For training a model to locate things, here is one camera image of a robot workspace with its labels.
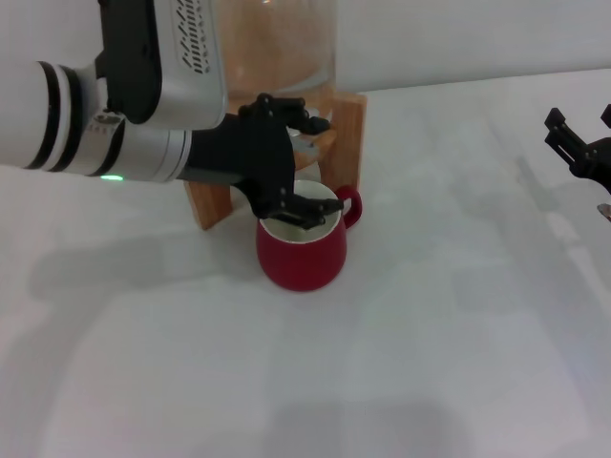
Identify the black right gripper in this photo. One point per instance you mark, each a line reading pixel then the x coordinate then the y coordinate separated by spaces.
pixel 596 162

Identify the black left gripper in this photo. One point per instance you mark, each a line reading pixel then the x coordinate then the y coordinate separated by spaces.
pixel 248 152

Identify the red ceramic cup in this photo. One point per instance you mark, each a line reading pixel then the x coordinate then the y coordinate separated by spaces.
pixel 301 262

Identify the chrome faucet with lever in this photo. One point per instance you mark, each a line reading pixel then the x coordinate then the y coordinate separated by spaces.
pixel 305 141

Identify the wooden dispenser stand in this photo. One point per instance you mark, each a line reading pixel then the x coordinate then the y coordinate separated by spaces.
pixel 348 143

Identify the glass water dispenser jar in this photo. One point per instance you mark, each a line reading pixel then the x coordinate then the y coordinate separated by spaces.
pixel 281 47

